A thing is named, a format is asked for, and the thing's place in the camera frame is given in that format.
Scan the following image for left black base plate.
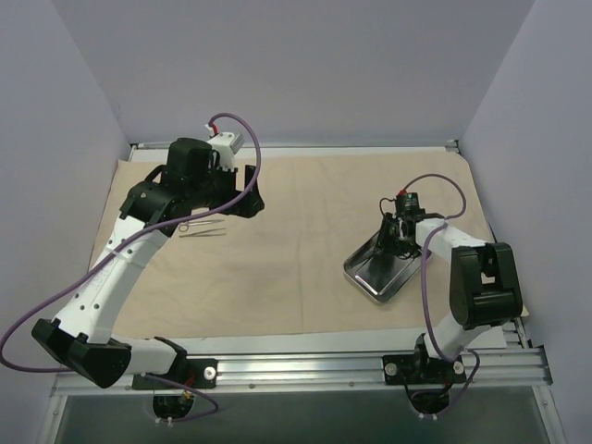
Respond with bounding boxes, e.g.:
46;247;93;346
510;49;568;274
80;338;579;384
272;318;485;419
131;357;218;390

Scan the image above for back aluminium rail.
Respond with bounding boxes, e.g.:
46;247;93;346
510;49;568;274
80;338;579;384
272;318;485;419
130;141;172;150

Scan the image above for front aluminium rail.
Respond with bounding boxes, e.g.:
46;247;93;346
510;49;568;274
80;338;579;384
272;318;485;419
53;349;554;397

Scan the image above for metal instrument tray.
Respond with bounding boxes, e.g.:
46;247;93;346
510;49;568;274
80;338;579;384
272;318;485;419
343;232;421;304

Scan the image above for purple cable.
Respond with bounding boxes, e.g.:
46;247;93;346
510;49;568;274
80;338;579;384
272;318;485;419
400;173;480;420
0;112;262;423

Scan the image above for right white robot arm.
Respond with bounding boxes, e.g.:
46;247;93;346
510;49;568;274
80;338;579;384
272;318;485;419
375;190;524;382

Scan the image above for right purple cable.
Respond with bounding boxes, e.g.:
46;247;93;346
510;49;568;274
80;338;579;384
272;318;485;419
400;173;480;420

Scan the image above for beige cloth wrap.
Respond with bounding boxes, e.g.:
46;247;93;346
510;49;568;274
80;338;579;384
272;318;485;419
114;152;491;339

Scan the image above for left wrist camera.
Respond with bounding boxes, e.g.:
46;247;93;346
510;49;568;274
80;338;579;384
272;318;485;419
205;124;244;171

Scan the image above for steel tweezers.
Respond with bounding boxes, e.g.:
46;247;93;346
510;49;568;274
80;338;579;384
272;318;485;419
179;230;226;239

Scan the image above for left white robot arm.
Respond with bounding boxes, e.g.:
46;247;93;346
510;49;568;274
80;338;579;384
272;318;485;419
31;132;265;389

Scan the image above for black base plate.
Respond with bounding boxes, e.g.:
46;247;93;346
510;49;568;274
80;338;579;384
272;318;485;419
381;353;467;386
131;357;218;390

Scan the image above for steel surgical scissors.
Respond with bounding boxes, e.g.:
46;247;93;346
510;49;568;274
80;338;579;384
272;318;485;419
178;219;222;232

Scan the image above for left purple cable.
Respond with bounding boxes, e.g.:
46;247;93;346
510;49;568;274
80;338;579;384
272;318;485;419
0;112;262;423

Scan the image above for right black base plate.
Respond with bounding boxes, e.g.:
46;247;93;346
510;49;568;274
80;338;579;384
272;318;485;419
381;353;467;386

